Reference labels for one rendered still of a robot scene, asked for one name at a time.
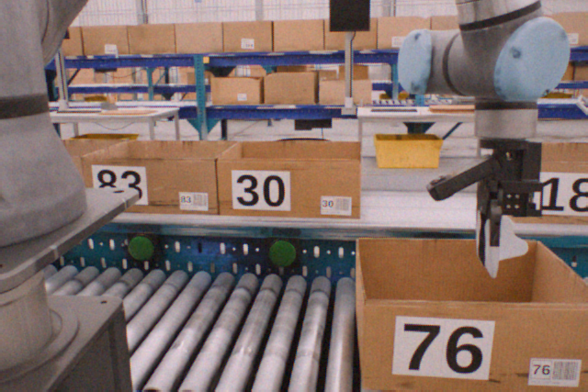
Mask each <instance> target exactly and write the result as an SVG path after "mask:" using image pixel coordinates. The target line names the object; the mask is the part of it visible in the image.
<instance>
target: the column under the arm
mask: <svg viewBox="0 0 588 392"><path fill-rule="evenodd" d="M47 297H48V302H49V309H50V315H51V327H52V335H51V337H50V338H49V340H48V341H47V343H46V344H45V345H44V346H43V347H42V348H41V349H40V350H38V351H37V352H36V353H34V354H33V355H31V356H30V357H29V358H28V359H27V360H25V361H23V362H22V363H20V364H17V365H15V366H13V367H10V368H8V369H6V370H4V371H0V392H134V391H133V383H132V374H131V365H130V348H129V341H128V332H127V322H126V314H125V306H124V304H123V300H122V299H121V298H119V297H90V296H47Z"/></svg>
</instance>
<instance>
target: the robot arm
mask: <svg viewBox="0 0 588 392"><path fill-rule="evenodd" d="M88 1H89V0H0V248H4V247H7V246H10V245H14V244H17V243H20V242H22V241H28V240H31V239H34V238H37V237H39V236H41V235H44V234H47V233H49V232H52V231H54V230H56V229H58V228H60V227H63V226H64V225H66V224H68V223H70V222H72V221H74V220H75V219H78V218H80V217H81V216H82V215H83V214H84V213H85V212H86V210H87V200H86V192H85V183H84V180H83V178H82V177H81V175H80V174H79V172H78V170H77V169H76V167H75V165H74V162H73V161H72V159H71V157H70V155H69V153H68V151H67V150H66V149H65V147H64V145H63V143H62V141H61V139H60V137H59V136H58V134H57V133H56V131H55V129H54V126H53V124H52V121H51V112H50V104H49V98H48V91H47V85H46V77H45V71H44V68H45V67H46V66H47V65H48V64H49V63H50V62H51V61H52V60H53V59H54V58H55V56H56V55H57V53H58V51H59V49H60V47H61V46H62V42H63V38H64V34H65V31H66V30H67V28H68V27H70V25H71V24H72V23H73V21H74V20H75V18H76V17H77V16H78V14H80V12H81V11H82V10H83V8H84V7H85V5H86V4H87V3H88ZM455 3H456V7H457V11H458V25H459V29H451V30H428V29H427V28H424V29H417V30H414V31H412V32H410V33H409V34H408V35H407V36H406V37H405V39H404V41H403V42H402V44H401V48H400V50H399V55H398V65H397V69H398V77H399V81H400V84H401V87H402V88H403V90H404V91H406V92H408V93H410V94H418V95H458V96H475V122H474V136H476V137H479V138H482V139H480V142H479V148H483V149H493V150H492V154H489V153H487V154H485V155H483V156H481V157H480V158H478V159H476V160H475V161H473V162H470V163H468V164H466V165H464V166H462V167H460V168H459V169H457V170H456V171H454V172H452V173H450V174H447V175H445V176H443V175H442V176H440V177H438V178H436V179H434V180H432V181H431V182H430V183H429V184H427V186H426V188H427V190H428V192H429V194H430V196H431V197H432V198H433V199H434V200H435V201H436V202H438V201H443V200H445V199H447V198H449V197H451V196H453V195H454V194H455V193H456V192H458V191H460V190H462V189H464V188H466V187H468V186H470V185H473V184H475V183H476V182H477V189H476V247H477V257H478V258H479V260H480V262H481V264H482V265H483V266H486V268H487V270H488V272H489V273H490V275H491V277H495V278H496V275H497V271H498V265H499V261H502V260H506V259H510V258H514V257H518V256H522V255H525V254H526V253H527V250H528V247H527V243H526V242H525V241H523V240H521V239H519V238H517V237H516V236H515V234H514V232H513V229H512V221H511V220H510V219H506V218H503V216H512V218H526V217H530V218H542V214H543V197H544V183H543V182H541V181H540V175H541V158H542V142H536V141H534V140H527V138H535V137H536V136H537V112H538V109H537V102H538V99H539V98H540V97H542V96H546V95H547V94H548V93H549V92H551V91H552V90H553V89H554V88H555V87H556V86H557V85H558V83H559V82H560V80H561V78H562V77H563V75H564V74H565V72H566V69H567V66H568V63H569V58H570V42H569V38H568V35H567V33H566V31H565V29H564V28H563V26H562V25H561V24H560V23H558V22H557V21H555V20H554V19H552V18H550V17H544V15H543V9H542V5H541V0H455ZM507 152H509V156H508V154H506V153H507ZM535 192H540V205H539V209H537V203H534V202H532V198H535Z"/></svg>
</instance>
